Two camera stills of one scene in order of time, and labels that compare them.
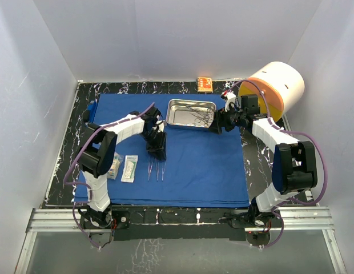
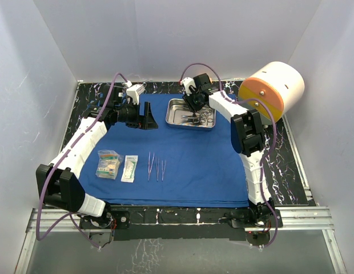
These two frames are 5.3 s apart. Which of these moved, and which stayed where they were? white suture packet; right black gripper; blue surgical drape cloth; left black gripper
Moved: left black gripper; right black gripper
Stayed: white suture packet; blue surgical drape cloth
